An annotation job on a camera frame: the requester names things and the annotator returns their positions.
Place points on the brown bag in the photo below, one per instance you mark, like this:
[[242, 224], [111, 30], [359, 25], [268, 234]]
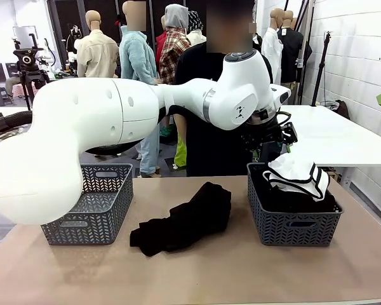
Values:
[[342, 109]]

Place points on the black light stand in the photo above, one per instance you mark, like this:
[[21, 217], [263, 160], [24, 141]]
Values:
[[320, 73]]

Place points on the mannequin in light blue fleece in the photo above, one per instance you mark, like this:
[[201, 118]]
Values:
[[136, 57]]

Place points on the large white table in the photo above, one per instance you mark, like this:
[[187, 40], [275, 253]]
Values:
[[336, 136]]

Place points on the mannequin in beige shirt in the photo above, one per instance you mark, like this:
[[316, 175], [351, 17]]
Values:
[[96, 54]]

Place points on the white shorts with black stripes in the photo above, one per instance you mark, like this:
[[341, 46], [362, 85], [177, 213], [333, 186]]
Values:
[[292, 174]]

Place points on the grey plastic mesh basket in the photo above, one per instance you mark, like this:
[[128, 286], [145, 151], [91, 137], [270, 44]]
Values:
[[292, 228], [108, 203]]

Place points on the mannequin with patterned headscarf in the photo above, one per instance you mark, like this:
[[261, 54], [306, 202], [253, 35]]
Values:
[[195, 22]]

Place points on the mannequin in black jacket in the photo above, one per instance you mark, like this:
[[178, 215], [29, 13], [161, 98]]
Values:
[[292, 54]]

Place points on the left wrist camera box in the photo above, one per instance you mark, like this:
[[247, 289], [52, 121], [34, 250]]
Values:
[[290, 133]]

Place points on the mannequin in white coat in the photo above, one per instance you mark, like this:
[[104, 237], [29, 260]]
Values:
[[270, 54]]

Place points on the mannequin in plaid hooded shirt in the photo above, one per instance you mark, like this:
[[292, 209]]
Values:
[[173, 54]]

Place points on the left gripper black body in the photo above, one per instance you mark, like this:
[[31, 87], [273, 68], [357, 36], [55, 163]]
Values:
[[263, 136]]

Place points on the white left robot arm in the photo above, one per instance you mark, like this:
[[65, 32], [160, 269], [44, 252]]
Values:
[[82, 111]]

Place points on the person in black T-shirt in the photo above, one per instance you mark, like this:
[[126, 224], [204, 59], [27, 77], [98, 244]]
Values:
[[216, 149]]

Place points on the grey plastic stool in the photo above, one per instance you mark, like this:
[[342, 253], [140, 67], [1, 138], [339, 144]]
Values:
[[0, 92]]

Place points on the black camera on tripod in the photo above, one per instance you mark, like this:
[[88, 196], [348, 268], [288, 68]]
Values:
[[27, 58]]

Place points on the thin black garment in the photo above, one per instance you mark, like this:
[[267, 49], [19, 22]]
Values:
[[193, 216]]

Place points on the black pole stand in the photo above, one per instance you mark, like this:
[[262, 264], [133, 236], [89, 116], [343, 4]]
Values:
[[304, 47]]

